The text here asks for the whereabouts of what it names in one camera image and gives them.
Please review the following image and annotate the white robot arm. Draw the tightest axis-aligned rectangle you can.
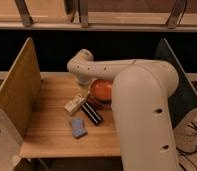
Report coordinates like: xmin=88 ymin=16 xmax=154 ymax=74
xmin=67 ymin=49 xmax=179 ymax=171

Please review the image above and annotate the wooden left side panel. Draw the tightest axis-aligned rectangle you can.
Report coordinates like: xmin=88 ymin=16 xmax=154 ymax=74
xmin=0 ymin=38 xmax=42 ymax=145

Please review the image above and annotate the blue sponge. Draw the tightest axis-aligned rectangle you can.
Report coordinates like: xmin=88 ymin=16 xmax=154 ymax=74
xmin=70 ymin=118 xmax=87 ymax=139

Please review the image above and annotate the wooden back shelf frame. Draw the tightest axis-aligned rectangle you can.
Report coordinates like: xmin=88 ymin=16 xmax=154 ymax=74
xmin=0 ymin=0 xmax=197 ymax=32

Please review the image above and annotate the dark right side panel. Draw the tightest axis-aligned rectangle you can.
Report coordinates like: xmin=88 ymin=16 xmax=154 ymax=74
xmin=154 ymin=38 xmax=197 ymax=127

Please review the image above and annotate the black striped rectangular block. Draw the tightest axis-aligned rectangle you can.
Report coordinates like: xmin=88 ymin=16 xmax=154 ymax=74
xmin=81 ymin=102 xmax=103 ymax=125

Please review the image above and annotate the orange ceramic bowl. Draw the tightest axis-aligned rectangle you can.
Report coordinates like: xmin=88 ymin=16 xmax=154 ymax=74
xmin=90 ymin=79 xmax=112 ymax=102

